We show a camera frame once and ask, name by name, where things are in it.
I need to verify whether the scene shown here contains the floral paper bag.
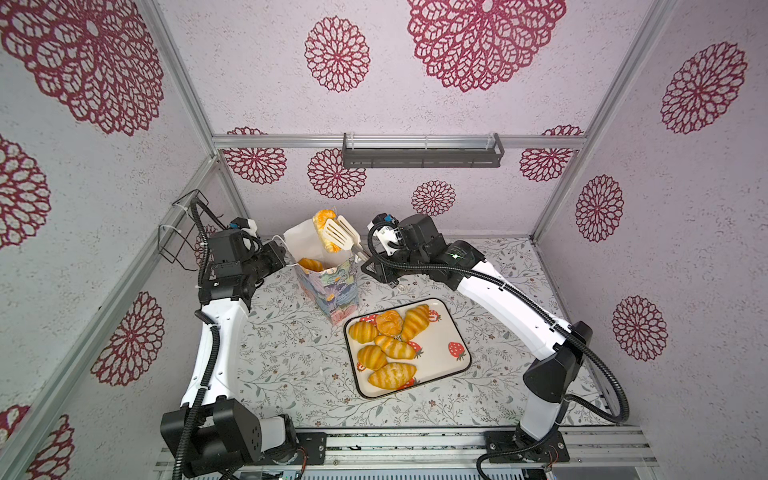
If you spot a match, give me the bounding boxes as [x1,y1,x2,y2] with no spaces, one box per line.
[274,219,359,325]

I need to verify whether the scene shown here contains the small striped bread roll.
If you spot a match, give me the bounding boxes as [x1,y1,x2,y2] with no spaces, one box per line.
[312,208,343,254]

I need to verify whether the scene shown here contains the round yellow bun lower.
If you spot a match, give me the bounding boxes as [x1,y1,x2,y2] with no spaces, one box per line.
[356,344,388,371]

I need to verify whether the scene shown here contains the round yellow bun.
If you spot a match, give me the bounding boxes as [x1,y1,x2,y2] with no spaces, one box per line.
[347,321,379,344]
[356,344,388,371]

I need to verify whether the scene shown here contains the white strawberry tray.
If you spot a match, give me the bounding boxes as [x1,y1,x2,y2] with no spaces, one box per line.
[344,298,472,399]

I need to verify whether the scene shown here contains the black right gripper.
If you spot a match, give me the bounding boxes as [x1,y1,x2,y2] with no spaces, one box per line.
[360,245,430,285]

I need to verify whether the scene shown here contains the black wire basket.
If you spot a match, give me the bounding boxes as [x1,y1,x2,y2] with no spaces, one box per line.
[156,189,224,272]

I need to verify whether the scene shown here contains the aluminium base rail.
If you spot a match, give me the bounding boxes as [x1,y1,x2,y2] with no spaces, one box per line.
[152,425,661,480]

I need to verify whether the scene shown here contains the large oval striped loaf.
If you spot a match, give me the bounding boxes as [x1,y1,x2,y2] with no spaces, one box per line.
[368,363,417,390]

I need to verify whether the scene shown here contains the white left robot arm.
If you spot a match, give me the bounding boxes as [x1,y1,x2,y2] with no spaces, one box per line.
[160,198,303,479]

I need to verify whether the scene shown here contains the cream slotted tongs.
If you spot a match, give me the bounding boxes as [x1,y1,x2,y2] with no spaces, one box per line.
[323,215,370,262]

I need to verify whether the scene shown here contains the long braided bread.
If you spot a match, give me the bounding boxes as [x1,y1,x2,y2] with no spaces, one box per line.
[298,258,327,272]

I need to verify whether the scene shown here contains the striped croissant upper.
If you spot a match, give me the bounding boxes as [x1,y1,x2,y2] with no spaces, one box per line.
[400,304,430,342]

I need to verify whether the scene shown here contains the round yellow bun upper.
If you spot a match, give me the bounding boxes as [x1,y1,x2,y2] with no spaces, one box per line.
[347,321,379,344]

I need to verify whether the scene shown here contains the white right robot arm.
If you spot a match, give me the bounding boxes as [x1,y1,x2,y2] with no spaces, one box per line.
[364,213,630,479]

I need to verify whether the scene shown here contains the striped roll middle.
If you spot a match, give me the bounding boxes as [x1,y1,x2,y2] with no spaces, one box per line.
[374,335,417,360]

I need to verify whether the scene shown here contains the orange croissant bread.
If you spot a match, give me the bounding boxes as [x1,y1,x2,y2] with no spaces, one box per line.
[375,310,404,337]

